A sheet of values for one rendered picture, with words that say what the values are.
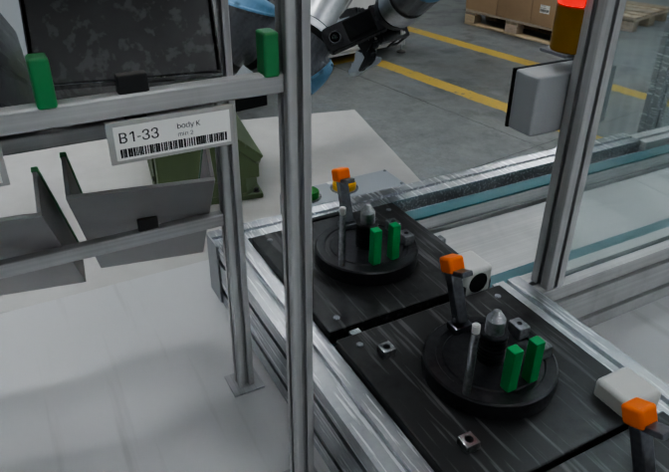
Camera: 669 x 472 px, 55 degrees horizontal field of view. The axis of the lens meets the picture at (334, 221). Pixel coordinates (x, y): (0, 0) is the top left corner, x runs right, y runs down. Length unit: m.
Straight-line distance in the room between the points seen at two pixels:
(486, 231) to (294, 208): 0.61
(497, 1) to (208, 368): 5.97
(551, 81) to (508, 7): 5.78
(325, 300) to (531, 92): 0.34
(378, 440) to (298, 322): 0.15
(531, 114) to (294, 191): 0.35
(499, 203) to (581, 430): 0.54
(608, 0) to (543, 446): 0.45
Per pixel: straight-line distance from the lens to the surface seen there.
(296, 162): 0.50
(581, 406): 0.72
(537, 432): 0.68
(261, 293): 0.83
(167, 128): 0.45
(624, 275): 1.01
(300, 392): 0.64
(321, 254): 0.85
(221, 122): 0.47
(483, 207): 1.12
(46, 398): 0.90
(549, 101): 0.78
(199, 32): 0.50
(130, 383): 0.89
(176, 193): 0.63
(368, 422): 0.68
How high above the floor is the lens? 1.45
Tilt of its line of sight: 29 degrees down
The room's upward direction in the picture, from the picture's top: 1 degrees clockwise
